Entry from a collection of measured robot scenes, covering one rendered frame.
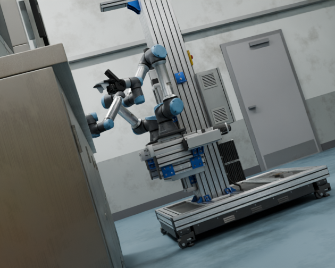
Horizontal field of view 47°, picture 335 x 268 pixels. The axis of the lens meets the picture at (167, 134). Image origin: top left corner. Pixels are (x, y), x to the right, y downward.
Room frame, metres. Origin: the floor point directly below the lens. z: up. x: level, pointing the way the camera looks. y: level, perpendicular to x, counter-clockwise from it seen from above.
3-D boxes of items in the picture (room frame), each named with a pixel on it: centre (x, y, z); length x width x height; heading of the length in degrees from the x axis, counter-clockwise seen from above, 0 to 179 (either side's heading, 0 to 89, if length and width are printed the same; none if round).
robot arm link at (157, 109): (2.92, -0.02, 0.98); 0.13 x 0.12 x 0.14; 38
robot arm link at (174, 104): (2.82, -0.09, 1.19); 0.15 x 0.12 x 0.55; 38
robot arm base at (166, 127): (2.93, -0.01, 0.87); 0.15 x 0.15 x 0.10
